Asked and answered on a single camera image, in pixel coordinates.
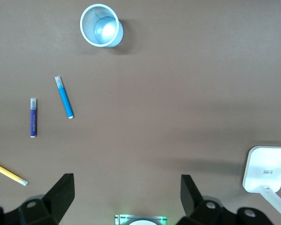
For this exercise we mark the white desk lamp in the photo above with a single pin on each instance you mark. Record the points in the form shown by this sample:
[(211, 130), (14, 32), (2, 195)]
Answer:
[(267, 164)]

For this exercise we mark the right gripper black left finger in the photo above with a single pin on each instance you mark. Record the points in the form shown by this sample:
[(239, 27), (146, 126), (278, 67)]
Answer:
[(58, 197)]

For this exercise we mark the purple marker pen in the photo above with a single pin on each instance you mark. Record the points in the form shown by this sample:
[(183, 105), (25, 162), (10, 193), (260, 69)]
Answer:
[(33, 119)]

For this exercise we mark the translucent blue plastic cup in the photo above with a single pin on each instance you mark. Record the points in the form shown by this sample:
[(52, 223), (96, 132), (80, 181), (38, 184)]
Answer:
[(89, 28)]

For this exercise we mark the yellow marker pen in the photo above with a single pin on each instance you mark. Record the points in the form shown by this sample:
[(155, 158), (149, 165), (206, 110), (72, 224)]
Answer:
[(7, 173)]

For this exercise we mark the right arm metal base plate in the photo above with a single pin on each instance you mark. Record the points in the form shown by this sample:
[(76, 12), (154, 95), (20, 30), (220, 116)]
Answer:
[(121, 219)]

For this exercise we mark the brown table cover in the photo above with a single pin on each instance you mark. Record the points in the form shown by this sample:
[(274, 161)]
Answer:
[(154, 105)]

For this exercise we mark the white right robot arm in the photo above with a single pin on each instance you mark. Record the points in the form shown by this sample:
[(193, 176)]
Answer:
[(142, 223)]

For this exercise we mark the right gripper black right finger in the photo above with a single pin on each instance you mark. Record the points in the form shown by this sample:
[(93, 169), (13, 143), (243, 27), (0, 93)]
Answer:
[(192, 201)]

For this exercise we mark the blue marker pen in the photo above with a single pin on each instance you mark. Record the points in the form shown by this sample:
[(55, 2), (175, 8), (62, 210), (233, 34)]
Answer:
[(64, 98)]

